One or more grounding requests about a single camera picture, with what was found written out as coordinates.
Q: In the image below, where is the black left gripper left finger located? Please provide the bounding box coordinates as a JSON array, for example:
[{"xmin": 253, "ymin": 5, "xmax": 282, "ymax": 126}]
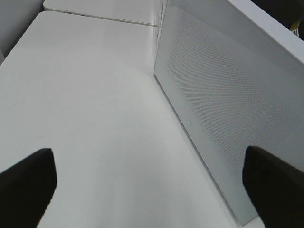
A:
[{"xmin": 0, "ymin": 148, "xmax": 57, "ymax": 228}]

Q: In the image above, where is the white microwave oven body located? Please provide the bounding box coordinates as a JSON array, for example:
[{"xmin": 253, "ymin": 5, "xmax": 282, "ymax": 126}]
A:
[{"xmin": 155, "ymin": 0, "xmax": 168, "ymax": 49}]

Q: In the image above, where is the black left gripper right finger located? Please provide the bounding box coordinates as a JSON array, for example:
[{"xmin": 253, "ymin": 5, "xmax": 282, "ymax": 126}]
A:
[{"xmin": 242, "ymin": 146, "xmax": 304, "ymax": 228}]

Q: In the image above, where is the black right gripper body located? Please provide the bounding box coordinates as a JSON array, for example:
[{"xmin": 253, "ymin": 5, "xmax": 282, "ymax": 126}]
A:
[{"xmin": 252, "ymin": 0, "xmax": 304, "ymax": 40}]

